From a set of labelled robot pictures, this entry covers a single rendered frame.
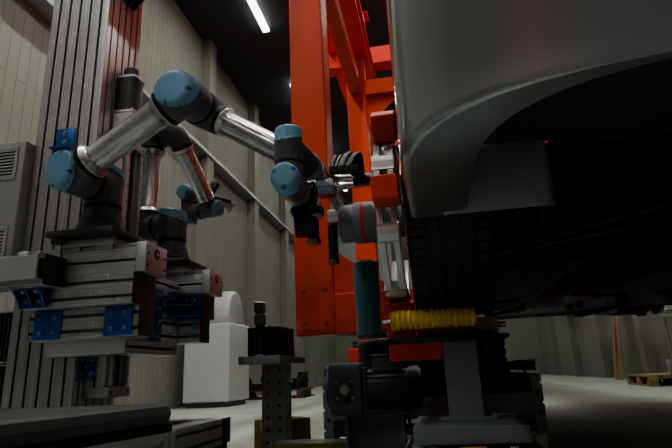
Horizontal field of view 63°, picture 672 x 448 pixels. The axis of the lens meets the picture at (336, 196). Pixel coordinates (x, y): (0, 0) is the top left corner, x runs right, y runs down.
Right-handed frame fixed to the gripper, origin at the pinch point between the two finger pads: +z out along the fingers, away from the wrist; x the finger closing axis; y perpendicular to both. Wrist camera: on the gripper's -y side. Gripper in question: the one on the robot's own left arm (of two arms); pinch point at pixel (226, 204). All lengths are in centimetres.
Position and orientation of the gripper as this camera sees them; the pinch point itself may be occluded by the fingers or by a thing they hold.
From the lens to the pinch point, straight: 293.7
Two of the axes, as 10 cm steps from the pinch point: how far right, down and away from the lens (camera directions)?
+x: 9.1, -0.4, -4.1
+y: -0.8, 9.6, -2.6
